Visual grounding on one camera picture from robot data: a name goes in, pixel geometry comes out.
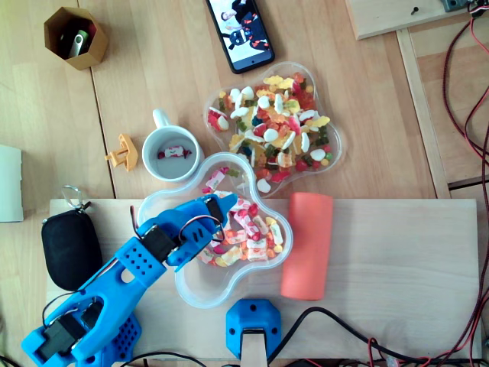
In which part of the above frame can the yellow white wrapped candy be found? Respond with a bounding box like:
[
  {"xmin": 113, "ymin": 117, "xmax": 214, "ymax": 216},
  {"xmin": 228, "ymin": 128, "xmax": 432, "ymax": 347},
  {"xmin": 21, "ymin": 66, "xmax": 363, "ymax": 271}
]
[
  {"xmin": 217, "ymin": 246, "xmax": 241, "ymax": 268},
  {"xmin": 269, "ymin": 223, "xmax": 285, "ymax": 246}
]

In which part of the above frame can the white ceramic mug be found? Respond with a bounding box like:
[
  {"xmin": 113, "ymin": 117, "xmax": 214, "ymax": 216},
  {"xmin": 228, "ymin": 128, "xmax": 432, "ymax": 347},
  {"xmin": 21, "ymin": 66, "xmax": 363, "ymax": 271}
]
[{"xmin": 141, "ymin": 108, "xmax": 205, "ymax": 184}]

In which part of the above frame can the red white wrapped candy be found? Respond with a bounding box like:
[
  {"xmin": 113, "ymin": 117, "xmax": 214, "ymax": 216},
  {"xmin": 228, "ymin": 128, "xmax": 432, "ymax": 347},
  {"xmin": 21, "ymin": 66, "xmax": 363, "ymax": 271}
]
[{"xmin": 157, "ymin": 145, "xmax": 193, "ymax": 161}]

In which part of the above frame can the clear flower-shaped candy bowl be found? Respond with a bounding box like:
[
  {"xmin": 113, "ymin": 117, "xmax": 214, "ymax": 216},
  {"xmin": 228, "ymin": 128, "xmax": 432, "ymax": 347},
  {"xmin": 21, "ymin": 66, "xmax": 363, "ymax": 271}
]
[{"xmin": 136, "ymin": 151, "xmax": 295, "ymax": 309}]

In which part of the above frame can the orange cylinder roll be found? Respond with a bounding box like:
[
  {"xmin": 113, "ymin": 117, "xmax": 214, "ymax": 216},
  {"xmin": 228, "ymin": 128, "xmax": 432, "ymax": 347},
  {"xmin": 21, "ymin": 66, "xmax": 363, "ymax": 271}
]
[{"xmin": 280, "ymin": 192, "xmax": 334, "ymax": 302}]

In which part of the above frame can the orange 3D-printed plastic part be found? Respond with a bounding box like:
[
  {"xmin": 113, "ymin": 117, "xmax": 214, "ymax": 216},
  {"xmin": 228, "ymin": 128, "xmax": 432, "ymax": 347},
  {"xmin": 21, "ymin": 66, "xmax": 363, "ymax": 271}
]
[{"xmin": 104, "ymin": 133, "xmax": 139, "ymax": 173}]

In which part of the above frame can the clear flower-shaped gummy bowl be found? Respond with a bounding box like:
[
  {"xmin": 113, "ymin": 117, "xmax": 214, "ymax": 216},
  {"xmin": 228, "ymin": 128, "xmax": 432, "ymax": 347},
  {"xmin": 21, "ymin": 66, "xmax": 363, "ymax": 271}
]
[{"xmin": 202, "ymin": 60, "xmax": 347, "ymax": 200}]

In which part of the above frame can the black zipper pouch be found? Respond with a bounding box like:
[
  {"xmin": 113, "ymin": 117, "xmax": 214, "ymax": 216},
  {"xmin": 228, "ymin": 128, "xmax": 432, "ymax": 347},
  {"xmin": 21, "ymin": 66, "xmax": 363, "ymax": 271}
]
[{"xmin": 40, "ymin": 208, "xmax": 103, "ymax": 292}]

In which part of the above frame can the large light wooden board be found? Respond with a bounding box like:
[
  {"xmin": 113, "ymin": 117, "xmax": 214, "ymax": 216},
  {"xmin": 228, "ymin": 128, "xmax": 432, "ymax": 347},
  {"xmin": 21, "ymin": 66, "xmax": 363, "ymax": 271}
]
[{"xmin": 45, "ymin": 197, "xmax": 483, "ymax": 362}]

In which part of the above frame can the black smartphone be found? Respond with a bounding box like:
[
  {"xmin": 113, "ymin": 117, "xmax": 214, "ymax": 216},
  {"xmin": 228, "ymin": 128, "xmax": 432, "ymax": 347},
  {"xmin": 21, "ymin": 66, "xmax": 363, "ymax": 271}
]
[{"xmin": 205, "ymin": 0, "xmax": 276, "ymax": 75}]

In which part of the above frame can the brown hexagonal cup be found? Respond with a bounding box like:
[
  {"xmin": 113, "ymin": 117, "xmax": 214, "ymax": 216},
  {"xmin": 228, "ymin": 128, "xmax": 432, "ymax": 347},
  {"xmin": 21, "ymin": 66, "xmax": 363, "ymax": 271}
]
[{"xmin": 43, "ymin": 6, "xmax": 110, "ymax": 71}]

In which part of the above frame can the white box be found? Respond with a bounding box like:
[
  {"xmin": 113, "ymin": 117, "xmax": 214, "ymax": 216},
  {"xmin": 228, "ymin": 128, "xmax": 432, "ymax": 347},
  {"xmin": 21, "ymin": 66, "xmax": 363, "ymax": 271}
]
[{"xmin": 0, "ymin": 144, "xmax": 24, "ymax": 223}]

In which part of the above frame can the green silver USB stick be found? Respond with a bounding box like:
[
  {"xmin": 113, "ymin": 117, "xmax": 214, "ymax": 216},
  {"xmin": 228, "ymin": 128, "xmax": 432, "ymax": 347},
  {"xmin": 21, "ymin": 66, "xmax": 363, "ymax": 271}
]
[{"xmin": 67, "ymin": 29, "xmax": 90, "ymax": 58}]

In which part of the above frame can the small wooden board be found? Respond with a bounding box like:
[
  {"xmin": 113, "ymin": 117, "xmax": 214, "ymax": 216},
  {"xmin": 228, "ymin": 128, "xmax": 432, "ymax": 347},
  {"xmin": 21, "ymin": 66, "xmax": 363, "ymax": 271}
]
[{"xmin": 345, "ymin": 0, "xmax": 474, "ymax": 41}]

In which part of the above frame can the white red black servo wire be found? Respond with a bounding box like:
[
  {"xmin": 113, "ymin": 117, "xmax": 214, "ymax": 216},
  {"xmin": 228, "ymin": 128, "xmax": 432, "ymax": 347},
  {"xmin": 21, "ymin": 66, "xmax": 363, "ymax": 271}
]
[
  {"xmin": 40, "ymin": 289, "xmax": 105, "ymax": 330},
  {"xmin": 178, "ymin": 215, "xmax": 227, "ymax": 245}
]

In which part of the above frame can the blue 3D-printed camera mount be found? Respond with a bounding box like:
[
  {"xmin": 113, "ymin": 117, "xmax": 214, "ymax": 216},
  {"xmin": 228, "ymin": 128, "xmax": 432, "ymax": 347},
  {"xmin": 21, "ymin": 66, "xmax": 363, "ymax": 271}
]
[{"xmin": 225, "ymin": 299, "xmax": 283, "ymax": 360}]

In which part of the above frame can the thick black cable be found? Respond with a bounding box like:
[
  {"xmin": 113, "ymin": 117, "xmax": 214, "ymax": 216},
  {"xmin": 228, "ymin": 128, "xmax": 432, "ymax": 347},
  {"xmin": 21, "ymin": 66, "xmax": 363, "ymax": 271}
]
[{"xmin": 267, "ymin": 307, "xmax": 482, "ymax": 367}]

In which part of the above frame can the wooden mount post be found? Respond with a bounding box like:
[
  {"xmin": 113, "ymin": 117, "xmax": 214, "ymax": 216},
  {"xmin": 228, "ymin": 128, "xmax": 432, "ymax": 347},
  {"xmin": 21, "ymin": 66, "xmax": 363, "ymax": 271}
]
[{"xmin": 239, "ymin": 330, "xmax": 268, "ymax": 367}]

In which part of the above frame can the thin black cable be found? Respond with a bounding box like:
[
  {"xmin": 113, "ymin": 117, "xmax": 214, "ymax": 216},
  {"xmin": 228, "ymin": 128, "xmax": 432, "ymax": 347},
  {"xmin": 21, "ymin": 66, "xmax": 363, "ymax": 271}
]
[{"xmin": 114, "ymin": 351, "xmax": 209, "ymax": 367}]

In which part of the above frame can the silver carabiner ring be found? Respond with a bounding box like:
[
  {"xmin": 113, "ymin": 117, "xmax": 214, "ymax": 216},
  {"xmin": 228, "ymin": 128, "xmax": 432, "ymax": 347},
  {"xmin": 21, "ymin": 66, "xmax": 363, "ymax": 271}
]
[{"xmin": 60, "ymin": 184, "xmax": 91, "ymax": 212}]

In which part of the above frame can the thin red wire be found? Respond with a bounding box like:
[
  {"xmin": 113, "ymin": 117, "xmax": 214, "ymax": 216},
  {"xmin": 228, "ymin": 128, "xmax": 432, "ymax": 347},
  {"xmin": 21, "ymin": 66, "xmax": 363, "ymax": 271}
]
[
  {"xmin": 367, "ymin": 337, "xmax": 432, "ymax": 364},
  {"xmin": 471, "ymin": 17, "xmax": 489, "ymax": 55}
]

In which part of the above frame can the red black braided cable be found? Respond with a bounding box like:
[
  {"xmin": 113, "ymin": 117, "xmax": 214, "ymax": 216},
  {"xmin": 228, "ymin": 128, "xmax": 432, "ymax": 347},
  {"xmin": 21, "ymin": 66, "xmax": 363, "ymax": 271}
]
[
  {"xmin": 442, "ymin": 17, "xmax": 489, "ymax": 362},
  {"xmin": 463, "ymin": 80, "xmax": 489, "ymax": 164}
]

